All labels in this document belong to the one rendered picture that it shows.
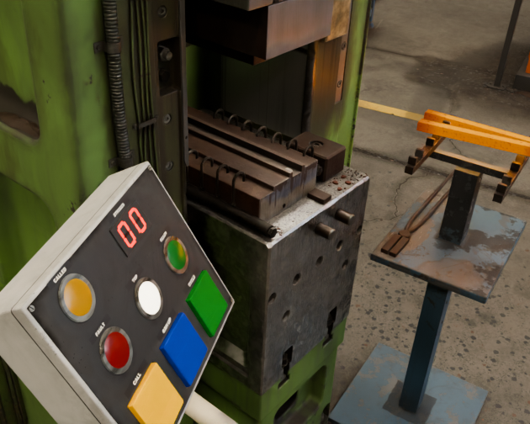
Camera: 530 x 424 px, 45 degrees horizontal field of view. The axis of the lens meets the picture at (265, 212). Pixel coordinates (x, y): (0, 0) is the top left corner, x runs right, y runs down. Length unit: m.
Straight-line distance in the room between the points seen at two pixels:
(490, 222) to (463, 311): 0.82
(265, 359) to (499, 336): 1.29
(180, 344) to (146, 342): 0.06
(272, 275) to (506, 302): 1.57
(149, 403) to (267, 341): 0.64
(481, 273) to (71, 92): 1.07
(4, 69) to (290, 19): 0.55
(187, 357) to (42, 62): 0.52
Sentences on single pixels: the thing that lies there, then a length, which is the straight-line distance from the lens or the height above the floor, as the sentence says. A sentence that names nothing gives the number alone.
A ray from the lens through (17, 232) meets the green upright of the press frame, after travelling 1.58.
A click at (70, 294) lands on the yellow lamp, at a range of 0.78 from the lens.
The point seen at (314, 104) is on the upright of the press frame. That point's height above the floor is 1.02.
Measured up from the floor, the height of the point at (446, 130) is 0.99.
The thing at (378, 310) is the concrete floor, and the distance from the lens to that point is 2.55.
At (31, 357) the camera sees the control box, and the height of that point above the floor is 1.13.
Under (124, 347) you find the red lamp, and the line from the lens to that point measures 0.83.
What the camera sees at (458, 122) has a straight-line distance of 1.76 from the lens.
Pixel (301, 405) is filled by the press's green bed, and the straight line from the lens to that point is 1.97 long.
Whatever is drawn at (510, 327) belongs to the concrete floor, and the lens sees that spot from 2.64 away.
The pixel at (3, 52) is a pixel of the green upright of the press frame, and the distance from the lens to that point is 1.31.
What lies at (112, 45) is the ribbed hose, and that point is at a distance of 1.06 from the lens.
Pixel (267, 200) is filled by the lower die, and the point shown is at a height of 0.97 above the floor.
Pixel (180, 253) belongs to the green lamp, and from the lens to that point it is 0.96.
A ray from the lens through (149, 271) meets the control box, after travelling 0.90.
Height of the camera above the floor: 1.67
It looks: 34 degrees down
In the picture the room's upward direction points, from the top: 3 degrees clockwise
